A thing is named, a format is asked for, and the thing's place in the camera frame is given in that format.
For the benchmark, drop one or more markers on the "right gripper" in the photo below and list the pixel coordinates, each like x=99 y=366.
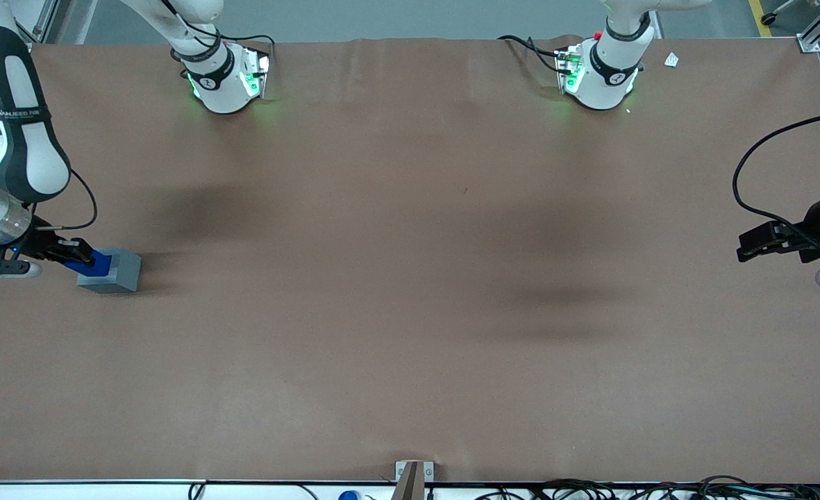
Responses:
x=37 y=243

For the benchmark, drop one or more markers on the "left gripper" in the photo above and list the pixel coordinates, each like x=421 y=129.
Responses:
x=814 y=223

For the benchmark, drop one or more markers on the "blue plastic part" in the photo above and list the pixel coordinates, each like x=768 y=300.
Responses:
x=97 y=264

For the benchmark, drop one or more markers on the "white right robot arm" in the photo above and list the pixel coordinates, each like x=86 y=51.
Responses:
x=28 y=160

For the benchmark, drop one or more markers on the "gray square base block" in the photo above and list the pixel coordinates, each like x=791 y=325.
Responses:
x=121 y=274

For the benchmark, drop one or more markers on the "small white paper scrap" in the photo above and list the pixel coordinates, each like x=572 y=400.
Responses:
x=671 y=60

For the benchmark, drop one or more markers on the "black caster wheel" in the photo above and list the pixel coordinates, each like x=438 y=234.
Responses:
x=768 y=19

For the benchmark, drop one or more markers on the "yellow floor tape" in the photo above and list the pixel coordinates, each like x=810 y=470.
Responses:
x=761 y=17

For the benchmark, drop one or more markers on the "brown table mat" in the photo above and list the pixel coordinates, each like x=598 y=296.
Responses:
x=410 y=278

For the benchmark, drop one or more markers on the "small blue round object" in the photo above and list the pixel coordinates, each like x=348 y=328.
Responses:
x=348 y=496

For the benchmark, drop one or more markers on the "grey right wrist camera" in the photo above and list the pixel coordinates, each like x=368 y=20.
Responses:
x=0 y=268

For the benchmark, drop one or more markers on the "grey aluminium frame brace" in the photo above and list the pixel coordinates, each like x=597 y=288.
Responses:
x=69 y=21

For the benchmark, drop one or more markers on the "metal bracket with brown bar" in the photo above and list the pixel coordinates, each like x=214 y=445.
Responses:
x=413 y=479

